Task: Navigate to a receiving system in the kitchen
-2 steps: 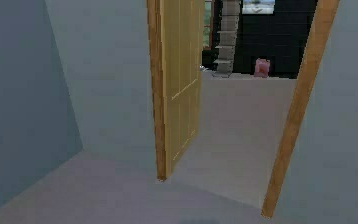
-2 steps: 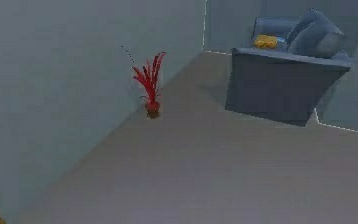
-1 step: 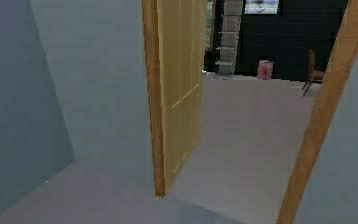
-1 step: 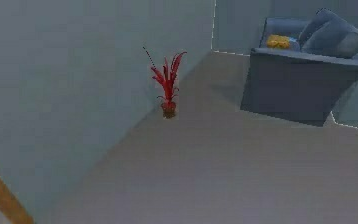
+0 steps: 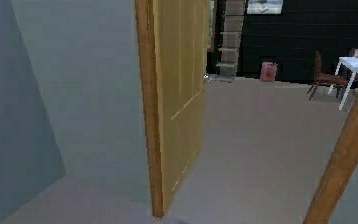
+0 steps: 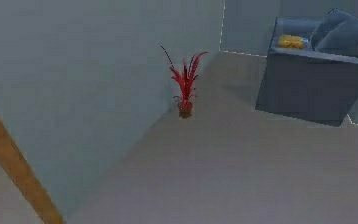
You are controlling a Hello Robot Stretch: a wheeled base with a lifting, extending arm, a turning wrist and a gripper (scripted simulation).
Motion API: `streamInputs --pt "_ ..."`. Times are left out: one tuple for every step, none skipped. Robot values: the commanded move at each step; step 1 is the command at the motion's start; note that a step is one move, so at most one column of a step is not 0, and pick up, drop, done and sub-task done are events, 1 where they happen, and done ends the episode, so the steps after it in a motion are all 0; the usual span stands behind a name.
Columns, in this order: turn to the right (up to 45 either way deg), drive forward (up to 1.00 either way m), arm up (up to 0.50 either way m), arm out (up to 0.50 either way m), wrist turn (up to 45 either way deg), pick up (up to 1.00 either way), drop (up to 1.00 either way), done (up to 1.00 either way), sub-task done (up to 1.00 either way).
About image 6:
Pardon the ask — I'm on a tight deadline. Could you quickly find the red house plant in pot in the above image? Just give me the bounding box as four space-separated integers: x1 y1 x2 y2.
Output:
160 45 209 120

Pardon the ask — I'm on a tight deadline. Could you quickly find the dark grey sofa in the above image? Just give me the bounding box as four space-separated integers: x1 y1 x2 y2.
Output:
254 16 358 128

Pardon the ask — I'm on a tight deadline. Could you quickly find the yellow object on sofa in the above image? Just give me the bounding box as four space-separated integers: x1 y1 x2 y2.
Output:
277 34 305 50

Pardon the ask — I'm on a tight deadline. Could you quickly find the grey-blue cushion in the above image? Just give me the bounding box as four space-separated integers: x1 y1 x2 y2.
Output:
310 8 358 60

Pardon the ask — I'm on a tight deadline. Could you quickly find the wooden door frame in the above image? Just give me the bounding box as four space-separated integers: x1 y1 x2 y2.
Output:
0 99 66 224

